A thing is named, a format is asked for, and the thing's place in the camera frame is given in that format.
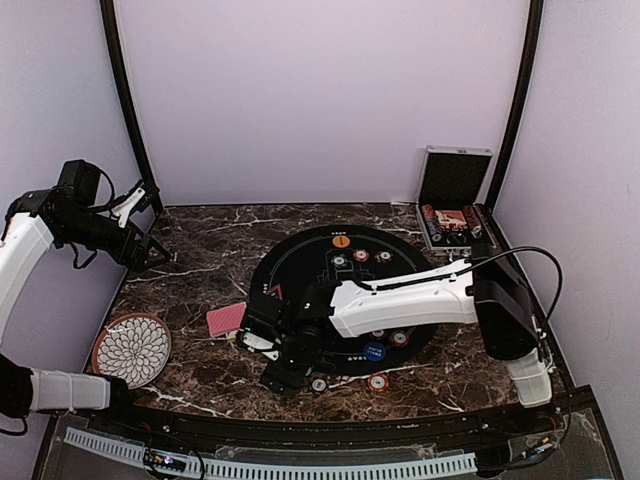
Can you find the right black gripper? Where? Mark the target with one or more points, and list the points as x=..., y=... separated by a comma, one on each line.
x=285, y=382

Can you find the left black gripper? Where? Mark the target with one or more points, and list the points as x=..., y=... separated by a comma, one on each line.
x=135, y=261

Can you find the red playing card deck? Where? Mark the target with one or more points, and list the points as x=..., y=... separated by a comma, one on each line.
x=225, y=320

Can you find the triangular red dealer button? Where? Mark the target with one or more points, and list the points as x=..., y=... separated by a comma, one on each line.
x=275, y=291

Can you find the red poker chip stack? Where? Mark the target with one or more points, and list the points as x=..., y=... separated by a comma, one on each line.
x=378, y=383

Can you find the blue small blind button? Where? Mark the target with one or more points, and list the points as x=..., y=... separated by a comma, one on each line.
x=374, y=351

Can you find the green poker chip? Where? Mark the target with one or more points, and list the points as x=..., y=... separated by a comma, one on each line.
x=339, y=261

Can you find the orange big blind button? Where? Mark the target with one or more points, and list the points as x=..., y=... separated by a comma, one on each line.
x=341, y=241

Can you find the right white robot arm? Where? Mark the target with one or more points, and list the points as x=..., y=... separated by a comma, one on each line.
x=376, y=322

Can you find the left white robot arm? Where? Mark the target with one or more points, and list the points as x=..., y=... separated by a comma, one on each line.
x=48, y=304

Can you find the floral ceramic plate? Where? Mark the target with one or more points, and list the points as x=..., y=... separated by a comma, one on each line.
x=134, y=348

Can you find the aluminium poker chip case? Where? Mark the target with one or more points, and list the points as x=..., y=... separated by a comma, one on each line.
x=446, y=200

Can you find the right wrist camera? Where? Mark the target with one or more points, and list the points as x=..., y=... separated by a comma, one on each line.
x=264, y=328

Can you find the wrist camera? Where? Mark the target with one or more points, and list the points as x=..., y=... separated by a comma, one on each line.
x=142, y=194
x=264, y=328

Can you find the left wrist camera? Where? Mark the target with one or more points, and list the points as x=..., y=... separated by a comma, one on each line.
x=142, y=194

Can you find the white slotted cable duct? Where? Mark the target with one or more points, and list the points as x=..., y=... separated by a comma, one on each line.
x=167, y=463

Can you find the left black frame post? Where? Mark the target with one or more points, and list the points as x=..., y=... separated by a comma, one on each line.
x=119, y=72

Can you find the black frame post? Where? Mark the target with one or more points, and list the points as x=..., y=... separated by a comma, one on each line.
x=525, y=71
x=119, y=72

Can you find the right black frame post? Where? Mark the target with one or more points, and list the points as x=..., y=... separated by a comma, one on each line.
x=525, y=71

